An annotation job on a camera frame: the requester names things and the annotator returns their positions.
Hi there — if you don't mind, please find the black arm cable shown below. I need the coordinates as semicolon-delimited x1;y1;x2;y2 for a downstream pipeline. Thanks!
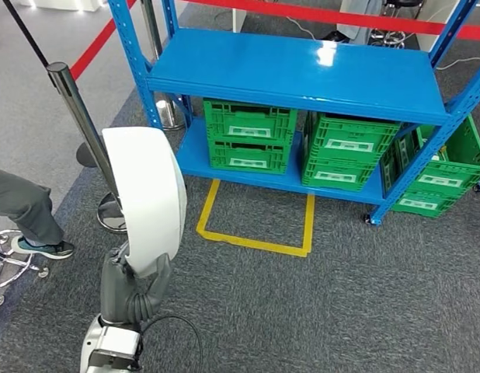
141;315;203;373

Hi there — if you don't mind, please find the white cable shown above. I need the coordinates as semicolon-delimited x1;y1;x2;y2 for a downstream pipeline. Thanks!
286;15;317;41
435;55;480;71

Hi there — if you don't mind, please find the blue metal shelf rack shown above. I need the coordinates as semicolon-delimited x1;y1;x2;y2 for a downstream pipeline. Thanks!
107;0;480;226

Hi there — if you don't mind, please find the white desk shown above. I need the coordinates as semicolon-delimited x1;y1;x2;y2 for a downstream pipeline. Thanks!
232;7;249;33
415;0;464;53

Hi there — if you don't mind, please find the chrome stanchion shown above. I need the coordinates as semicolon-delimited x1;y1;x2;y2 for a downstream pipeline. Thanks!
141;0;187;131
46;61;128;234

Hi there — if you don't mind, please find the chrome stool base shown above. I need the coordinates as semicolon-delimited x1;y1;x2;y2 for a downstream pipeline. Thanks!
0;228;49;310

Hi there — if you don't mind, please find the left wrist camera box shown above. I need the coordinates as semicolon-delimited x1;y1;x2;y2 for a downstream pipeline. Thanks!
93;325;143;371

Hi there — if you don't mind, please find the black round stool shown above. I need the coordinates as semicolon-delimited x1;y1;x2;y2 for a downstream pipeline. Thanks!
369;0;427;50

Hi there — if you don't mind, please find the white curved plastic part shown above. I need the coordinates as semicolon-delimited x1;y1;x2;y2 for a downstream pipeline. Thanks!
101;126;187;279

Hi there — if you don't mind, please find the green plastic crate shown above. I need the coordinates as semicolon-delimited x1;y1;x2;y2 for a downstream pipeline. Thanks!
304;112;401;167
203;99;298;146
206;138;292;175
301;154;377;193
390;189;461;219
381;113;480;199

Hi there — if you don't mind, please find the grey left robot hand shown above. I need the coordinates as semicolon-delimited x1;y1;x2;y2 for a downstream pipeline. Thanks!
100;246;172;324

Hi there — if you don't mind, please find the red barrier belt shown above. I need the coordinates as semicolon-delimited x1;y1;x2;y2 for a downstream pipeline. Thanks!
185;0;480;42
70;0;137;82

